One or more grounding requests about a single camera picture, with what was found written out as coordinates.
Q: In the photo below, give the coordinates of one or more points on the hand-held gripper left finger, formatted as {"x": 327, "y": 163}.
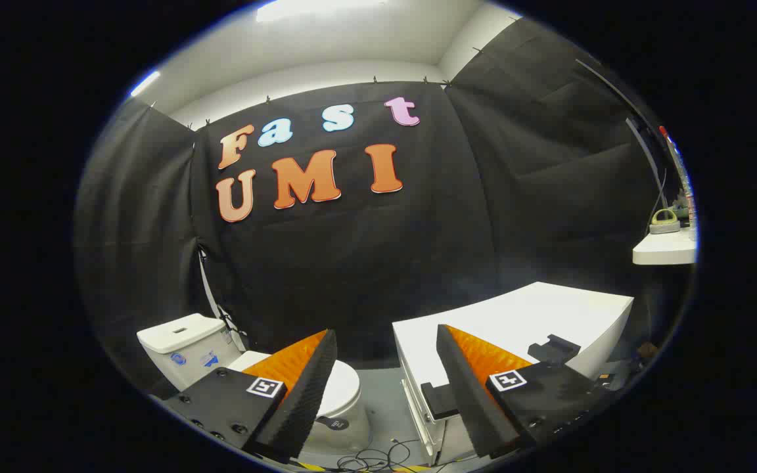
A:
{"x": 309, "y": 401}

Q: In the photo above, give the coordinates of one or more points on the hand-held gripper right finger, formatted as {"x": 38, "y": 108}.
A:
{"x": 467, "y": 394}

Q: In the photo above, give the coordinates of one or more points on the white toilet lid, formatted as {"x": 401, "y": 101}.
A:
{"x": 344, "y": 387}

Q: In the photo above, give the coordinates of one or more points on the white toilet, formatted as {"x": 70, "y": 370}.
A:
{"x": 181, "y": 335}

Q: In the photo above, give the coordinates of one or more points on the white drawer cabinet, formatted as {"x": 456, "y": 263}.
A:
{"x": 536, "y": 315}

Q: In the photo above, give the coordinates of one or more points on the white pole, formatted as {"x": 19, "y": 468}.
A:
{"x": 211, "y": 295}

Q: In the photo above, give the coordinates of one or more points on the black backdrop cloth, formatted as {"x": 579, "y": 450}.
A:
{"x": 352, "y": 263}

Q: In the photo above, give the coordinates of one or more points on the clear bottle with red cap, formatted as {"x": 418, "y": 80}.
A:
{"x": 681, "y": 171}

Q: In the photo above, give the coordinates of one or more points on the small ceiling light panel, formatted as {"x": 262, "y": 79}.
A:
{"x": 145, "y": 83}

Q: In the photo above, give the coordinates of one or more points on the large ceiling light panel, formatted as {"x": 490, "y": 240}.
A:
{"x": 313, "y": 8}

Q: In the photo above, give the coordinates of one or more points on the white wall shelf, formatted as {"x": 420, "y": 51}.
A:
{"x": 664, "y": 249}

